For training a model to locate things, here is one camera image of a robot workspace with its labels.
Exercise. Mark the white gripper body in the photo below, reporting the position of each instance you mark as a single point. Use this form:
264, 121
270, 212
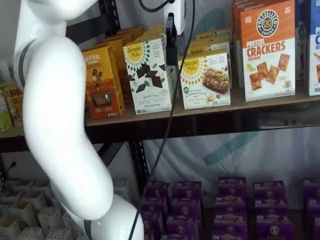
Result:
181, 15

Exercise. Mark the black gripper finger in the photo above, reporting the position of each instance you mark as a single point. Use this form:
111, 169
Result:
172, 55

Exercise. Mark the Simple Mills almond bars box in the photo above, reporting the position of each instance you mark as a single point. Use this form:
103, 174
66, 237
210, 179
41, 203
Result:
210, 48
212, 36
207, 82

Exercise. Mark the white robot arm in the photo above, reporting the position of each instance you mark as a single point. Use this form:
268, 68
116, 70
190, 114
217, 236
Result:
62, 112

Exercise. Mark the Simple Mills sweet thins box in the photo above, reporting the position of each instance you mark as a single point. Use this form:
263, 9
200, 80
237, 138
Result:
155, 29
147, 87
155, 35

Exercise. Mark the orange Revival crackers box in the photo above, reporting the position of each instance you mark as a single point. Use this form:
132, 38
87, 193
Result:
137, 31
126, 35
105, 75
115, 41

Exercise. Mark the wooden shelf board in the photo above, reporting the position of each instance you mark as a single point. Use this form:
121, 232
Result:
12, 133
235, 98

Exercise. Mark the black metal shelf rack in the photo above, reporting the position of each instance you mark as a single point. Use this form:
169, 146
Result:
225, 122

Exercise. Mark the orange Pretzelized pretzel crackers box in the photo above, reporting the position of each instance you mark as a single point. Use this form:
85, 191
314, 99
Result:
267, 75

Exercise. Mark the purple snack box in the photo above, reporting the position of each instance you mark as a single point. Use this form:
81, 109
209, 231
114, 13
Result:
269, 191
161, 191
317, 228
152, 222
314, 207
231, 205
188, 191
312, 190
178, 237
232, 187
275, 228
149, 235
182, 225
156, 206
272, 207
230, 223
230, 236
186, 208

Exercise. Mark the blue Pretzelized pretzel crackers box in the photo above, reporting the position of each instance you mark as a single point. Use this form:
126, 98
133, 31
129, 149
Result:
315, 75

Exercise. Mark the yellow Bobo's snack box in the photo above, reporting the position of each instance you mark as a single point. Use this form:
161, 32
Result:
13, 107

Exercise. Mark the green snack box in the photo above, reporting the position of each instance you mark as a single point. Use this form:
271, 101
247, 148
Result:
5, 112

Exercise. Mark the white plastic backdrop sheet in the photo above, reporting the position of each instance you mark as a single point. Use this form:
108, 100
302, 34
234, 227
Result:
250, 160

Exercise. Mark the white patterned carton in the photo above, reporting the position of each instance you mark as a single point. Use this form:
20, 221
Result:
22, 186
123, 187
32, 234
43, 187
50, 218
11, 197
58, 235

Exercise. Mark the small black power plug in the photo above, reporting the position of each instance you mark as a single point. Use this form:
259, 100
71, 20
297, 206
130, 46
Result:
12, 165

